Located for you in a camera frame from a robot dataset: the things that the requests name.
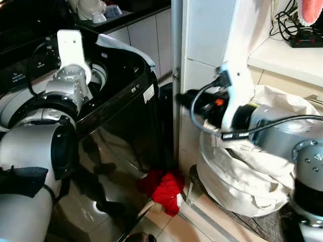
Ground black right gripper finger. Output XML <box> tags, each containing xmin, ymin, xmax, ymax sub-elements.
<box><xmin>174</xmin><ymin>90</ymin><xmax>201</xmax><ymax>110</ymax></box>

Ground black top-loading washing machine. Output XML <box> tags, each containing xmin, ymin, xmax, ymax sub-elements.
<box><xmin>0</xmin><ymin>31</ymin><xmax>175</xmax><ymax>242</ymax></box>

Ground cream fabric laundry bag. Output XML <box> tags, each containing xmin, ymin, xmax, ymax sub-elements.
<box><xmin>195</xmin><ymin>84</ymin><xmax>323</xmax><ymax>218</ymax></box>

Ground white kitchen cabinets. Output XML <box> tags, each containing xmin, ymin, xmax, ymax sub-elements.
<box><xmin>76</xmin><ymin>3</ymin><xmax>173</xmax><ymax>80</ymax></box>

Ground white cloth on washer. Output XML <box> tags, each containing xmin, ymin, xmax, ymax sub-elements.
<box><xmin>96</xmin><ymin>34</ymin><xmax>156</xmax><ymax>70</ymax></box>

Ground white counter with drawers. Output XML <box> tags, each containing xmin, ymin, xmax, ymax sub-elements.
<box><xmin>246</xmin><ymin>35</ymin><xmax>323</xmax><ymax>106</ymax></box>

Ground red cloth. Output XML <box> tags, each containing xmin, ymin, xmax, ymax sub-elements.
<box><xmin>137</xmin><ymin>169</ymin><xmax>186</xmax><ymax>217</ymax></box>

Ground small grey bowl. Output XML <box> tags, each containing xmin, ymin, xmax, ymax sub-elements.
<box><xmin>103</xmin><ymin>5</ymin><xmax>125</xmax><ymax>19</ymax></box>

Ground black power strip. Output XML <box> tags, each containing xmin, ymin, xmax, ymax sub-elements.
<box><xmin>287</xmin><ymin>28</ymin><xmax>323</xmax><ymax>49</ymax></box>

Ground white pot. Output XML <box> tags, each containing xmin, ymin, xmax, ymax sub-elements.
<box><xmin>68</xmin><ymin>0</ymin><xmax>108</xmax><ymax>24</ymax></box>

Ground pink fluffy mitt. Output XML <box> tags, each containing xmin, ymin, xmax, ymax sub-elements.
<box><xmin>295</xmin><ymin>0</ymin><xmax>323</xmax><ymax>26</ymax></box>

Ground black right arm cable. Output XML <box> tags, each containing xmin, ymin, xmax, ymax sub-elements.
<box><xmin>190</xmin><ymin>81</ymin><xmax>323</xmax><ymax>141</ymax></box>

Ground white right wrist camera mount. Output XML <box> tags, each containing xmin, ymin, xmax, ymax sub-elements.
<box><xmin>218</xmin><ymin>62</ymin><xmax>256</xmax><ymax>134</ymax></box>

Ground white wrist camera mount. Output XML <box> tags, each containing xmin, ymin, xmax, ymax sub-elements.
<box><xmin>218</xmin><ymin>62</ymin><xmax>256</xmax><ymax>134</ymax></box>
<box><xmin>57</xmin><ymin>29</ymin><xmax>92</xmax><ymax>85</ymax></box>

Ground grey metal door frame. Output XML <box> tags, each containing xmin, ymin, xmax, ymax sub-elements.
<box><xmin>171</xmin><ymin>0</ymin><xmax>183</xmax><ymax>169</ymax></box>

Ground black tangled power cables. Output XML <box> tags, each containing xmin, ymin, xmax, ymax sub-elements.
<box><xmin>269</xmin><ymin>0</ymin><xmax>304</xmax><ymax>41</ymax></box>

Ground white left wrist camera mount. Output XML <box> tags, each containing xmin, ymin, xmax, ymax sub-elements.
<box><xmin>57</xmin><ymin>29</ymin><xmax>92</xmax><ymax>85</ymax></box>

